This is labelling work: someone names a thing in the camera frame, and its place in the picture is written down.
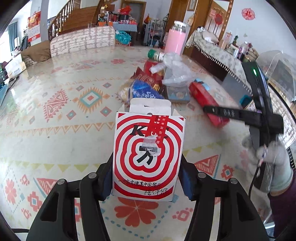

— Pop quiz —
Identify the red cigarette box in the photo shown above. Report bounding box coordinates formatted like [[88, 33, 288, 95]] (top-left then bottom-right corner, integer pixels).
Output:
[[189, 81, 230, 128]]

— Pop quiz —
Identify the small blue tissue packet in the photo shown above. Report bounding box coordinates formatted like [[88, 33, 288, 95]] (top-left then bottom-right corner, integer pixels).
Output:
[[165, 86, 190, 103]]

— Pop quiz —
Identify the clear plastic bag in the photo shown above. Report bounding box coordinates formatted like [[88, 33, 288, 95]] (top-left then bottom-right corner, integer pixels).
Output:
[[150, 53, 196, 87]]

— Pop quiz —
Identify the blue white carton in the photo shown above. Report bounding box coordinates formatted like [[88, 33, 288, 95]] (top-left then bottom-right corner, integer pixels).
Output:
[[112, 97, 186, 201]]

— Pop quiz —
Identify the dark red snack bag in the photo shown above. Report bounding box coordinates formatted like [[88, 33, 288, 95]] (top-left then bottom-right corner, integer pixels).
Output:
[[131, 60, 165, 94]]

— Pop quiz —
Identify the blue Vinda tissue pack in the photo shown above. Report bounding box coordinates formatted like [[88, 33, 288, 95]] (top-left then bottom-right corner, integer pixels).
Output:
[[116, 79, 164, 104]]

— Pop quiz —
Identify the grey gloved right hand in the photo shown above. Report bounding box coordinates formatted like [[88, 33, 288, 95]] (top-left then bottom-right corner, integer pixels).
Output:
[[242, 136, 293, 196]]

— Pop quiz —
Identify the mesh food cover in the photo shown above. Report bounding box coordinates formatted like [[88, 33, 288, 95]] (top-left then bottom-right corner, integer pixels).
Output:
[[256, 50, 295, 102]]

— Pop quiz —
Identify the sideboard with leaf cloth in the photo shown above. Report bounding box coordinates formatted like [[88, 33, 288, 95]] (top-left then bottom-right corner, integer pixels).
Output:
[[185, 30, 252, 94]]

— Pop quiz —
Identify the pink thermos bottle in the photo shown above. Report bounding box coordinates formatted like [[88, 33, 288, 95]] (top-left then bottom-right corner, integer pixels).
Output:
[[164, 21, 186, 55]]

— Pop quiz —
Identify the green cap plastic bottle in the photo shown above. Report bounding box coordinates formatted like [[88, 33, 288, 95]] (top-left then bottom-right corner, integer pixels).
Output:
[[147, 49, 165, 62]]

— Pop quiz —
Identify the patterned far chair back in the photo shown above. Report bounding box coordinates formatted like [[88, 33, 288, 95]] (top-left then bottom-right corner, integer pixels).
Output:
[[50, 26, 115, 57]]

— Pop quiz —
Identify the wooden staircase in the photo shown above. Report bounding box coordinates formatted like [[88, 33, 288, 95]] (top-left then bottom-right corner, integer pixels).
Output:
[[48, 1, 106, 40]]

